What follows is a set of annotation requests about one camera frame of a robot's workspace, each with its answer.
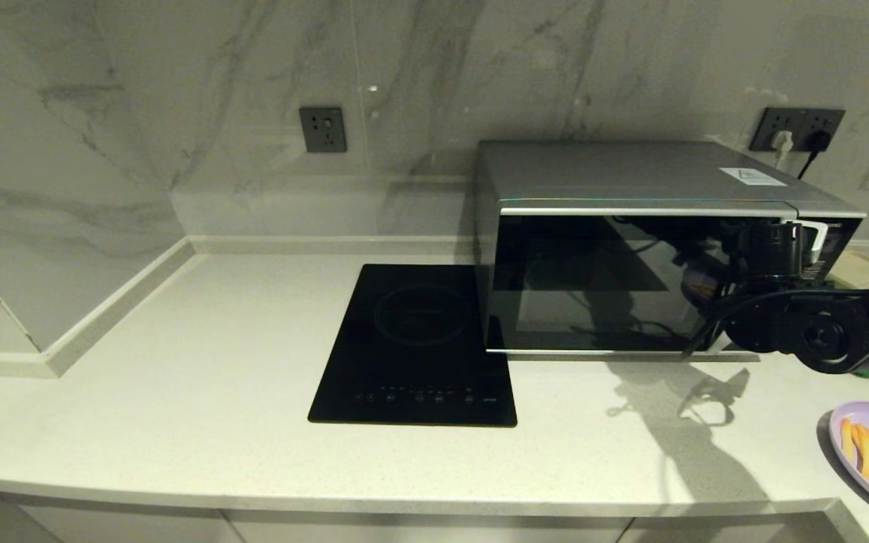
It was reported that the silver microwave oven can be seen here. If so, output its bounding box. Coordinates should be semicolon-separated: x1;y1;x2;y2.
474;140;867;360

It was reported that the white label sticker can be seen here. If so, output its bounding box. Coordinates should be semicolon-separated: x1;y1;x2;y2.
720;167;788;187

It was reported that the grey single wall socket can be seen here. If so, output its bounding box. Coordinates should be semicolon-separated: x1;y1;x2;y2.
299;106;348;154

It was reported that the black glass microwave door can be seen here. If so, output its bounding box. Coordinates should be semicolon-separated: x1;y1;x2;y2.
484;200;797;355

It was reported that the grey double wall socket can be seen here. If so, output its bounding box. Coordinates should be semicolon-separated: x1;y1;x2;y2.
750;106;846;153

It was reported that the black induction cooktop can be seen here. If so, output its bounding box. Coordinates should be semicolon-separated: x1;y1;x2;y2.
308;263;518;428

